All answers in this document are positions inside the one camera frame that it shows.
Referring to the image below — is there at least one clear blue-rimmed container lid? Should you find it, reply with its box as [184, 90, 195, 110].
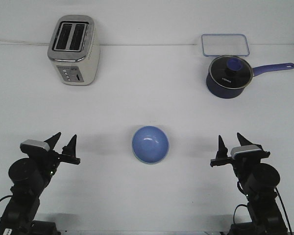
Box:
[201, 34, 250, 57]

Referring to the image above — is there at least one white toaster power cord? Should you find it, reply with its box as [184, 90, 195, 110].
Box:
[0, 37, 51, 47]

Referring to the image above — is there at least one silver cream two-slot toaster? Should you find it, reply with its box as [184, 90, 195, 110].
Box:
[47, 15, 100, 86]

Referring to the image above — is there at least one blue bowl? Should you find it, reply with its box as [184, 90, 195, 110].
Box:
[132, 126, 170, 164]

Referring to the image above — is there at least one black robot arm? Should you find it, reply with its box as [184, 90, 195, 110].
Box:
[0, 133, 80, 235]
[210, 133, 293, 235]

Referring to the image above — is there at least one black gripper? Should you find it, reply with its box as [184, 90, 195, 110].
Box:
[27, 132, 80, 179]
[210, 132, 270, 183]

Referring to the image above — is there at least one green bowl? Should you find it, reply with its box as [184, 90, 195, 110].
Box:
[132, 142, 170, 165]

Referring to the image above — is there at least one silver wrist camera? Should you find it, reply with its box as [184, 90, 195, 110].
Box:
[20, 139, 50, 152]
[230, 144, 262, 159]

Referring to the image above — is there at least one blue saucepan with handle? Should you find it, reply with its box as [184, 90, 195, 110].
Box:
[206, 63, 294, 99]

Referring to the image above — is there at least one glass pot lid blue knob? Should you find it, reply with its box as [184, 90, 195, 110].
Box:
[209, 55, 253, 89]

